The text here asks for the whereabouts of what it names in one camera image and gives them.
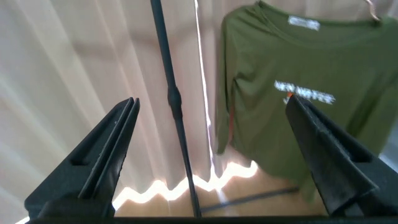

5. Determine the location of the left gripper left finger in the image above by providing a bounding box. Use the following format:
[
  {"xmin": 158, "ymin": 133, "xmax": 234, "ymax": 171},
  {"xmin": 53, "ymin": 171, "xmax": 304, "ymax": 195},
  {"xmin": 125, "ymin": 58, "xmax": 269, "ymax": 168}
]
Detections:
[{"xmin": 24, "ymin": 97, "xmax": 141, "ymax": 219}]

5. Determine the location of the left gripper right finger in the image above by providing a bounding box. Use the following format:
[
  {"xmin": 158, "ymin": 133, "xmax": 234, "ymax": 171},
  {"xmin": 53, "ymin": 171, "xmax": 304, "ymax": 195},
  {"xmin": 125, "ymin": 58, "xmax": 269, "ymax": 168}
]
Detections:
[{"xmin": 285, "ymin": 93, "xmax": 398, "ymax": 218}]

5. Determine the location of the green long-sleeved shirt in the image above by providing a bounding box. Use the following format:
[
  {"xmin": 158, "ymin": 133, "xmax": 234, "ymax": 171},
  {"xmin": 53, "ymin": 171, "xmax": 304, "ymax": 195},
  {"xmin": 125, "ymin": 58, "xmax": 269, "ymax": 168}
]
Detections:
[{"xmin": 215, "ymin": 0, "xmax": 398, "ymax": 203}]

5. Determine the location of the pink clothes hanger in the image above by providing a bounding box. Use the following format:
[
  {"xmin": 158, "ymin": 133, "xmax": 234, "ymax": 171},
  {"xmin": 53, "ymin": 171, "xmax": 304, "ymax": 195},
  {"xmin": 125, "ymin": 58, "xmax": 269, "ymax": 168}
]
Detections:
[{"xmin": 364, "ymin": 0, "xmax": 381, "ymax": 22}]

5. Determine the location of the black clothes rack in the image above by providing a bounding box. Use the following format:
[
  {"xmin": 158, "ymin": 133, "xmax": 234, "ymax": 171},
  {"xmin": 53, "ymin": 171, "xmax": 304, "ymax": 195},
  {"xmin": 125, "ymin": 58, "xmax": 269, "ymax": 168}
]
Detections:
[{"xmin": 150, "ymin": 0, "xmax": 300, "ymax": 218}]

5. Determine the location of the beige curtain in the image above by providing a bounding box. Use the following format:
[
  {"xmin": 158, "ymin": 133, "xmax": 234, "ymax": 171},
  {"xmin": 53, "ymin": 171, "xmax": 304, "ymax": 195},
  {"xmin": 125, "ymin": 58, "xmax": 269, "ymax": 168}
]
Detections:
[{"xmin": 0, "ymin": 0, "xmax": 398, "ymax": 218}]

